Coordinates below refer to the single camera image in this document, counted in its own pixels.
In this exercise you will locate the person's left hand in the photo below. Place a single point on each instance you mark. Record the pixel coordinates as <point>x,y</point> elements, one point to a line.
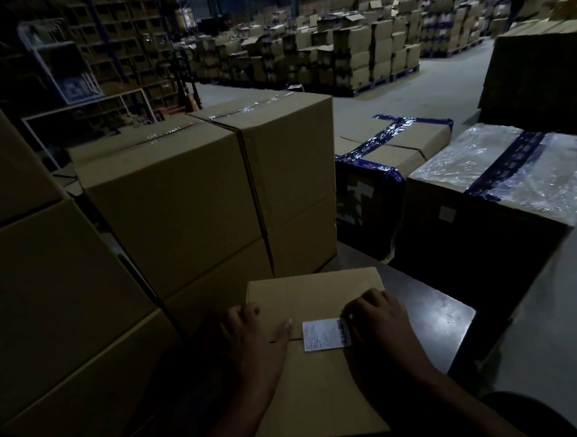
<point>251,351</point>

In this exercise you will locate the person's right hand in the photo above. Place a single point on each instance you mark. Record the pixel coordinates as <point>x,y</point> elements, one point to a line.
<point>383,332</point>

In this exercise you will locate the person's right fingers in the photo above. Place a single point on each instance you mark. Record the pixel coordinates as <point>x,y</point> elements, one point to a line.
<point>366,306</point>

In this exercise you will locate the person's left thumb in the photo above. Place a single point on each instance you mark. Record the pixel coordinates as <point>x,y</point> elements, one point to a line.
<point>282,330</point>

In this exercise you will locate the white shipping label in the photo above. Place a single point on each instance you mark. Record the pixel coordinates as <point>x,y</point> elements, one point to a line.
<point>321,335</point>

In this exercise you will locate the small cardboard box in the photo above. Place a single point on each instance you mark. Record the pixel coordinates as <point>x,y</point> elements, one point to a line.
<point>320,386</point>

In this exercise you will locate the person's right forearm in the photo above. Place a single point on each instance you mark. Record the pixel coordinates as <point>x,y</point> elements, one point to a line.
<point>444,404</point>

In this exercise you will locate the person's left forearm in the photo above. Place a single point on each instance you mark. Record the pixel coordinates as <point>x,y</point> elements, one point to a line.
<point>234,424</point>

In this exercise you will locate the plain brown cardboard box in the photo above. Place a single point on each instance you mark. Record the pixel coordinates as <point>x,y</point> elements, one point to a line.
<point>219,289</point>
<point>304,239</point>

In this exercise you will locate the blue-taped cardboard box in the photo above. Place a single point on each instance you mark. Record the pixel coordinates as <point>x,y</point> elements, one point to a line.
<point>370,190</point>

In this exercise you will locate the clear-taped brown cardboard box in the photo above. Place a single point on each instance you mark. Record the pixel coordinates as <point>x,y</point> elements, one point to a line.
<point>179,204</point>
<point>289,152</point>

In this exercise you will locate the plastic-wrapped cardboard box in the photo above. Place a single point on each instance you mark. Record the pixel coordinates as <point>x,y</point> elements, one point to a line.
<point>493,191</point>

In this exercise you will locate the large brown cardboard box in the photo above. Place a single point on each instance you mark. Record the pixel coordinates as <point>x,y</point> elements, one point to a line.
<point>52,301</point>
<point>108,386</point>
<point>3,162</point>

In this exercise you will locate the pile of palletised cardboard boxes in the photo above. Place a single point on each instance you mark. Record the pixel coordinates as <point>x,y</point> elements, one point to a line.
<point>336,50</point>

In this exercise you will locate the wide dark cardboard box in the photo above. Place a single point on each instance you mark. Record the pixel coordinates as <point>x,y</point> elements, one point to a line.
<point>539,75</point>

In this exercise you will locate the pile of blue-printed boxes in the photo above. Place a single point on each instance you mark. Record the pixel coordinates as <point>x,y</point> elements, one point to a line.
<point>457,17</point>

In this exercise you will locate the warehouse shelving with boxes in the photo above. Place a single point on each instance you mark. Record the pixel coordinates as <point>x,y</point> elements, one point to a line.
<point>123,45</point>

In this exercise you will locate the blue and white trolley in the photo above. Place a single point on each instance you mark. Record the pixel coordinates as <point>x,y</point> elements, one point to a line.
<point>61,69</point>

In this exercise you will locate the white metal frame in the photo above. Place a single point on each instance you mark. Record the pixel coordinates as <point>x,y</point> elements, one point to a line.
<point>84,119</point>

